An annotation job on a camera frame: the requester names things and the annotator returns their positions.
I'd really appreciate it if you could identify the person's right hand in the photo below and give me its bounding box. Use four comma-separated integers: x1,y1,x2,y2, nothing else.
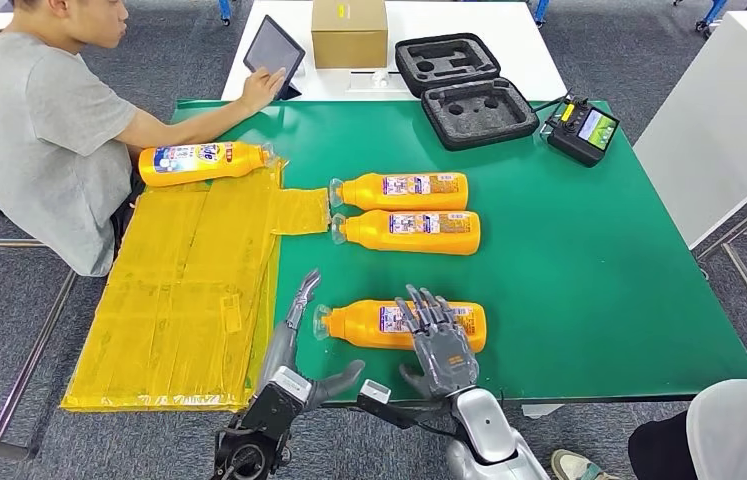
238,66,287,115

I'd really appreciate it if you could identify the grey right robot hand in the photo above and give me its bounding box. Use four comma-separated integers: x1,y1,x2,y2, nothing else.
392,284,481,399

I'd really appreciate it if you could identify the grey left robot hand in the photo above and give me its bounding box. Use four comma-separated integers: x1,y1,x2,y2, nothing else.
255,268,367,409

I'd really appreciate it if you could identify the orange detergent bottle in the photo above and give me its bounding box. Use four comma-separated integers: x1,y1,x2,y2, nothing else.
311,299,488,354
330,209,482,257
137,140,278,189
328,172,470,213

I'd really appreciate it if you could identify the black tablet on stand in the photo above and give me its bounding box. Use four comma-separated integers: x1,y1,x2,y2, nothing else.
243,14,307,101

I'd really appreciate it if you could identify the cardboard box yellow label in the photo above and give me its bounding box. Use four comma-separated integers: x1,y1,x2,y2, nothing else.
310,0,390,70

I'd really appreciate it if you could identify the white table foot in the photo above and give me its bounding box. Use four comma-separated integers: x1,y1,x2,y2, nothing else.
521,401,565,420

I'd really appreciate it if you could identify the yellow plastic wrapped flat package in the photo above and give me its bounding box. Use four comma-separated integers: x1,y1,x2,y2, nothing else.
60,158,333,413

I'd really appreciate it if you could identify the open black foam case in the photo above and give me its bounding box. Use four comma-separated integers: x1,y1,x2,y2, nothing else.
394,32,541,152

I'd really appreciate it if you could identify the person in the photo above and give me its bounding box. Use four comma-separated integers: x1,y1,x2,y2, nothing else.
550,367,747,480
0,0,287,278

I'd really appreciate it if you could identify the black remote controller with screen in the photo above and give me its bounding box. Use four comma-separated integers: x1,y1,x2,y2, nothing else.
540,95,621,168

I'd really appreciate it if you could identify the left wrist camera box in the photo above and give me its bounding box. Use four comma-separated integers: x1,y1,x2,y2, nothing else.
239,365,315,440

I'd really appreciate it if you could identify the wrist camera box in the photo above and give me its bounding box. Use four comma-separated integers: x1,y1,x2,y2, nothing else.
239,365,315,440
355,378,457,433

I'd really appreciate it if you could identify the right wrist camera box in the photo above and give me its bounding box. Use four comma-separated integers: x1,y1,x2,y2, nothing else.
355,378,457,433

